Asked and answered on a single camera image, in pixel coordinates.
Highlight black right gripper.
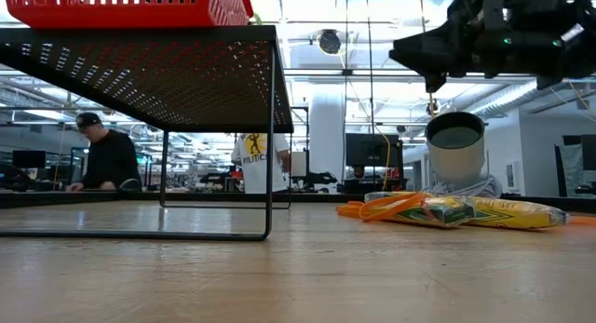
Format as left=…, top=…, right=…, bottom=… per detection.
left=388, top=0, right=596, bottom=94

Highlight yellow snack packet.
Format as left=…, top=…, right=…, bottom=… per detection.
left=388, top=195, right=477, bottom=229

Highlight white cylindrical cup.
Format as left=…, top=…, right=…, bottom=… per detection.
left=424, top=111, right=488, bottom=187

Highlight black computer monitor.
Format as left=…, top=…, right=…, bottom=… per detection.
left=345, top=133, right=404, bottom=169
left=12, top=150, right=47, bottom=169

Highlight black dome ceiling fixture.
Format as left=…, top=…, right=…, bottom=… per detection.
left=318, top=28, right=343, bottom=57

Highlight white round pillar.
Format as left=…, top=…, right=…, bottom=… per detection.
left=309, top=92, right=346, bottom=194

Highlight white board on stand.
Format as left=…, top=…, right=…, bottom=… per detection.
left=291, top=150, right=308, bottom=179

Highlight black perforated metal shelf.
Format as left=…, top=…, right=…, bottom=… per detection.
left=0, top=25, right=294, bottom=243

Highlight red plastic mesh basket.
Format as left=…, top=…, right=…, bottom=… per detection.
left=3, top=0, right=255, bottom=30

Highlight black hanging cable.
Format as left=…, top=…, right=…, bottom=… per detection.
left=364, top=0, right=376, bottom=194

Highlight thin yellow cable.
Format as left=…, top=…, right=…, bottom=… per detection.
left=346, top=75, right=392, bottom=193

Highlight black aluminium rig frame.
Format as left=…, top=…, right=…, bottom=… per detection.
left=0, top=191, right=596, bottom=216

